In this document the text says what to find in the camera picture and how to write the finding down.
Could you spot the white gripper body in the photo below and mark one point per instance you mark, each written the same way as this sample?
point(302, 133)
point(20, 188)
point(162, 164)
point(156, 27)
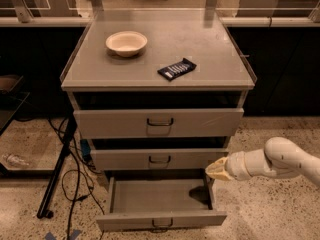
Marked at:
point(236, 166)

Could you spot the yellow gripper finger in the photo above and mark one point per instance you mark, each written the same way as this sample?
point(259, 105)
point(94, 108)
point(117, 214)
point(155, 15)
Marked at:
point(218, 165)
point(218, 175)

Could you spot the grey bottom drawer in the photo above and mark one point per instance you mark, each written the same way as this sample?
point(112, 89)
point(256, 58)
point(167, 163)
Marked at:
point(159, 203)

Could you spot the grey drawer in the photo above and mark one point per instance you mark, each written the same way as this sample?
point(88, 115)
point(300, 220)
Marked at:
point(144, 123)
point(159, 203)
point(150, 159)

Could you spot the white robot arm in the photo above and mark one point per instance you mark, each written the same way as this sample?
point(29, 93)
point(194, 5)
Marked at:
point(280, 158)

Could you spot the grey drawer cabinet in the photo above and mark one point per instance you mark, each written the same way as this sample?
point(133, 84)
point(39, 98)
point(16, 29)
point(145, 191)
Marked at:
point(99, 79)

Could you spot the grey middle drawer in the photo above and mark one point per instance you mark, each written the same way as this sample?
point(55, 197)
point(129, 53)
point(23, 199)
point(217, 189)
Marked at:
point(150, 159)

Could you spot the grey top drawer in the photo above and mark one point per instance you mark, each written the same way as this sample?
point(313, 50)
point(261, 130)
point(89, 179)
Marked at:
point(144, 123)

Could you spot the white paper bowl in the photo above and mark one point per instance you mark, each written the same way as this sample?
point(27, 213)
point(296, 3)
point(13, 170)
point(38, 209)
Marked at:
point(126, 43)

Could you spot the black tripod leg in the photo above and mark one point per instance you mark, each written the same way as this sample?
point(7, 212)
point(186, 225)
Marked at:
point(44, 211)

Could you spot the clear plastic bottle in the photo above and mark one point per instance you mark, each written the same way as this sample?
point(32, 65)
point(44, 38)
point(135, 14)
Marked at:
point(15, 160)

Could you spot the dark side table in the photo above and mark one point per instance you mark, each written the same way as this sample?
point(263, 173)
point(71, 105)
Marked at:
point(11, 98)

